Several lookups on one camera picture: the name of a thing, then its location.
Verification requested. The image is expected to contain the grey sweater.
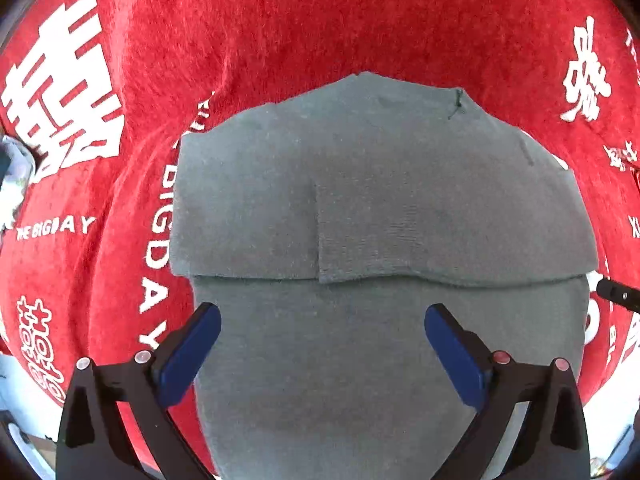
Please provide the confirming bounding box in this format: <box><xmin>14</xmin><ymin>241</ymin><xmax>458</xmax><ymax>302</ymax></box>
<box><xmin>169</xmin><ymin>73</ymin><xmax>598</xmax><ymax>479</ymax></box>

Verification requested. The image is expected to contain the red blanket with white print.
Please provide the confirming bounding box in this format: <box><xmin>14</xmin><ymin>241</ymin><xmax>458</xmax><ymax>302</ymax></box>
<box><xmin>0</xmin><ymin>0</ymin><xmax>640</xmax><ymax>480</ymax></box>

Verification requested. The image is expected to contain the patterned cloth at bed edge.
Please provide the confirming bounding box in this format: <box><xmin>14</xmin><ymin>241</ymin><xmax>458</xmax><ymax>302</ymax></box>
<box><xmin>1</xmin><ymin>136</ymin><xmax>36</xmax><ymax>233</ymax></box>

